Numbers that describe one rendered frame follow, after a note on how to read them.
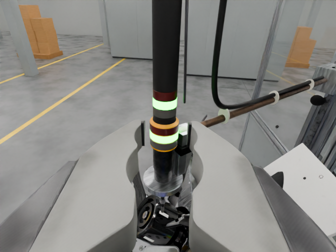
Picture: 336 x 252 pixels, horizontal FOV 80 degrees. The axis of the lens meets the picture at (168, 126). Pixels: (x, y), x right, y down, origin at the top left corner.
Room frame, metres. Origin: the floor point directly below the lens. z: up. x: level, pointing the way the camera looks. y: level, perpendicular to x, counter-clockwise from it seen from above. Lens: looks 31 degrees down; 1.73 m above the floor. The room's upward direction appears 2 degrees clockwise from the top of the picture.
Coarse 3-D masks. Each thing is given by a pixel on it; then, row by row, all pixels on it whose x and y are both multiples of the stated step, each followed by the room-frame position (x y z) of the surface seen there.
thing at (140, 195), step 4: (136, 176) 0.60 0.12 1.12; (132, 180) 0.65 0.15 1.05; (136, 180) 0.59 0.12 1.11; (140, 180) 0.54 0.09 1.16; (136, 184) 0.57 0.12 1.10; (140, 184) 0.53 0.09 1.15; (136, 188) 0.56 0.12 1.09; (140, 188) 0.52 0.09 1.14; (136, 192) 0.56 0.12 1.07; (140, 192) 0.51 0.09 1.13; (144, 192) 0.48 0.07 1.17; (136, 196) 0.56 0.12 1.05; (140, 196) 0.51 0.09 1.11; (144, 196) 0.47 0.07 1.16; (136, 200) 0.56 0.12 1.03; (140, 200) 0.51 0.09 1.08; (136, 204) 0.55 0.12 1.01; (136, 208) 0.55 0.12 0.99
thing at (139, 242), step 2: (136, 238) 0.34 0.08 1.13; (138, 240) 0.34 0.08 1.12; (140, 240) 0.34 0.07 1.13; (136, 242) 0.33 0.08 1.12; (138, 242) 0.33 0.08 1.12; (140, 242) 0.33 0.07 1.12; (142, 242) 0.33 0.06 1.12; (144, 242) 0.33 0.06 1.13; (136, 244) 0.33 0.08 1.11; (138, 244) 0.33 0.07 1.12; (140, 244) 0.33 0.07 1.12; (142, 244) 0.33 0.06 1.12; (144, 244) 0.33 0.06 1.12; (146, 244) 0.33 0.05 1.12; (148, 244) 0.32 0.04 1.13; (134, 246) 0.33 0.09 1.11; (136, 246) 0.33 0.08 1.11; (138, 246) 0.33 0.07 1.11; (134, 248) 0.32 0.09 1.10; (136, 248) 0.32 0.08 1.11; (138, 248) 0.32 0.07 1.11; (132, 250) 0.32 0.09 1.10; (134, 250) 0.32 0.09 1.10; (136, 250) 0.32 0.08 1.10; (138, 250) 0.32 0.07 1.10; (142, 250) 0.32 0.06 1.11
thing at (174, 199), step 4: (180, 188) 0.46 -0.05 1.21; (176, 192) 0.43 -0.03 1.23; (180, 192) 0.46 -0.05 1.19; (168, 196) 0.39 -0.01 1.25; (172, 196) 0.41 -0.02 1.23; (176, 196) 0.42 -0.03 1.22; (172, 200) 0.41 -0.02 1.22; (176, 200) 0.43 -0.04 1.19; (172, 204) 0.41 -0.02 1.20; (176, 220) 0.31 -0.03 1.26; (176, 224) 0.29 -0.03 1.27; (180, 224) 0.29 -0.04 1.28; (136, 240) 0.34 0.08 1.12
